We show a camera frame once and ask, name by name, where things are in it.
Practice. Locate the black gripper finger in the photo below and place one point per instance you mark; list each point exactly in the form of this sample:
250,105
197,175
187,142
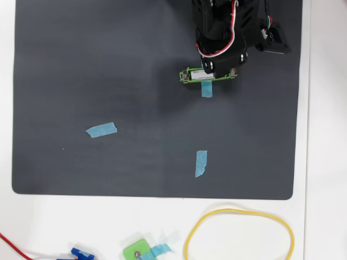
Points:
222,73

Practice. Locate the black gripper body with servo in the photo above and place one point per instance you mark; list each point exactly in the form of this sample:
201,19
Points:
223,64

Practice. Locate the white AA battery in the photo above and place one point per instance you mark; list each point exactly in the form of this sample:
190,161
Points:
200,75

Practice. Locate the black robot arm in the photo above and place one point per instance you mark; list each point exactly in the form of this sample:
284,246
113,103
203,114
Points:
211,16

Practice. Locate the green battery holder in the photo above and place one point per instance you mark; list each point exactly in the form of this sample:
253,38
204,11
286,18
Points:
195,81

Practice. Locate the long blue tape strip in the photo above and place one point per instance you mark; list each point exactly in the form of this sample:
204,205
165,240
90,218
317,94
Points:
207,90

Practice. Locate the blue tape strip angled end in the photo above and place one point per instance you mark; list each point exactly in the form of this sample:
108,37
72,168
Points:
201,162

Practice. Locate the dark grey textured mat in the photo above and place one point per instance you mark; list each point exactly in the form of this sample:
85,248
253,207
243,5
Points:
108,81

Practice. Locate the blue tape strip torn end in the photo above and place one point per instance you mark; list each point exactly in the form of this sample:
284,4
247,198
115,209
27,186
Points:
101,130

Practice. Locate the yellow rubber band loop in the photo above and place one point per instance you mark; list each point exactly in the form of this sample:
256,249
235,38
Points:
230,209

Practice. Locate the blue tape on green block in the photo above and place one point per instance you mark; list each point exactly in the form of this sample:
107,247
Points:
161,249

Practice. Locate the green block with screw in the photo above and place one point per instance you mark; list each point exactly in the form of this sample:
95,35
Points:
135,247

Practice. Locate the blue connector clip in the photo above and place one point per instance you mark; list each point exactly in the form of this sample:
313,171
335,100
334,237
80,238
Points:
78,252

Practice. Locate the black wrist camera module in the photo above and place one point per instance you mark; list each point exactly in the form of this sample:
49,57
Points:
276,40

